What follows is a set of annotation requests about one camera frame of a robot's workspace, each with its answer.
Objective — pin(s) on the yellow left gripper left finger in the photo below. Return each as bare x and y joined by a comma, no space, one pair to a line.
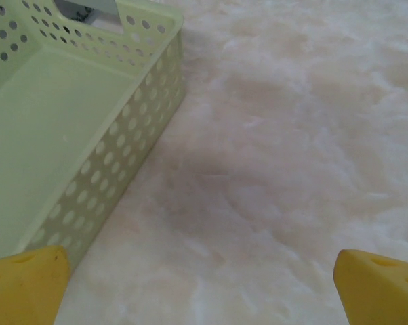
24,291

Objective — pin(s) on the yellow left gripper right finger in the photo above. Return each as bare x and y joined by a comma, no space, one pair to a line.
380,294

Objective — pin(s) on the pale green perforated plastic basket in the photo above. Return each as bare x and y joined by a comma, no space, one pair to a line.
55,128

